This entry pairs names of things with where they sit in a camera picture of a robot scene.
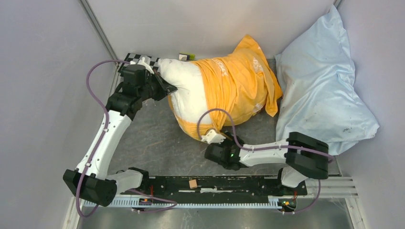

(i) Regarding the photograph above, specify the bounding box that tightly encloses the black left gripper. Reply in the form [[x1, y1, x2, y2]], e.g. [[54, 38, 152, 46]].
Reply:
[[137, 69, 176, 101]]

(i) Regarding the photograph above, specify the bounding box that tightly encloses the white pillow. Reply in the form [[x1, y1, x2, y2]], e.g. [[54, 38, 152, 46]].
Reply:
[[158, 59, 208, 123]]

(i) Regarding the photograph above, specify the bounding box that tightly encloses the orange Mickey Mouse pillowcase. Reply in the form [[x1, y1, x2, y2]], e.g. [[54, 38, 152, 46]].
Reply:
[[168, 35, 282, 140]]

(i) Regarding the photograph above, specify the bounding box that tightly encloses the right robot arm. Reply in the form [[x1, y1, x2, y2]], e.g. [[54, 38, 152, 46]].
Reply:
[[201, 129, 333, 195]]

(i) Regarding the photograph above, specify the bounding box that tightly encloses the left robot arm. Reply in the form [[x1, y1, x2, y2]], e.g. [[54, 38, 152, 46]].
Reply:
[[63, 64, 177, 207]]

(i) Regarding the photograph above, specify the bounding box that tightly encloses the light blue pillow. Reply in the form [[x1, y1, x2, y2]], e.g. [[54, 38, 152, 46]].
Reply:
[[275, 6, 379, 156]]

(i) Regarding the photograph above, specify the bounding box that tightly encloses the black and white checkerboard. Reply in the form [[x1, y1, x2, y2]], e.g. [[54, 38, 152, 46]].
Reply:
[[124, 53, 160, 72]]

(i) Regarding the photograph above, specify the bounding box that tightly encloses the white and green block toy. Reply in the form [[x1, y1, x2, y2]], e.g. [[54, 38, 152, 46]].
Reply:
[[178, 52, 195, 62]]

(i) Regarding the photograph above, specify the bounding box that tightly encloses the small wooden cube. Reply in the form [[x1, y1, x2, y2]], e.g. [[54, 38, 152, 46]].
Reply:
[[189, 179, 198, 189]]

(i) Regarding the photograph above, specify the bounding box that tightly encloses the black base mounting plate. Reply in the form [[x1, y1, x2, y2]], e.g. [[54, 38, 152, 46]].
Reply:
[[136, 176, 308, 203]]

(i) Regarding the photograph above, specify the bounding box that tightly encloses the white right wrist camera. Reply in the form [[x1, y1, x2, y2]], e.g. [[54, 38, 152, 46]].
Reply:
[[201, 129, 226, 144]]

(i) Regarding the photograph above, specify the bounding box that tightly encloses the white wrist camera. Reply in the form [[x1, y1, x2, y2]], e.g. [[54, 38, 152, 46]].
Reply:
[[201, 129, 226, 144], [129, 56, 154, 74]]

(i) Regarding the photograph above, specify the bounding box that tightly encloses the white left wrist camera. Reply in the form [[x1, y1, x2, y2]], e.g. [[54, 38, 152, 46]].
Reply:
[[129, 56, 154, 74]]

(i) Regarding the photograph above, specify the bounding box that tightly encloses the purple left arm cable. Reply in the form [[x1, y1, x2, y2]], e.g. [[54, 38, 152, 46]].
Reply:
[[75, 59, 131, 219]]

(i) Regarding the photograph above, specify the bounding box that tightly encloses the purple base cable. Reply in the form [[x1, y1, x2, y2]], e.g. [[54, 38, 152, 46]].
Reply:
[[126, 189, 178, 213]]

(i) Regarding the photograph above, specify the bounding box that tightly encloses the white toothed cable rail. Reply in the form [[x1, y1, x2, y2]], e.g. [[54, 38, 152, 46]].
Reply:
[[83, 196, 298, 209]]

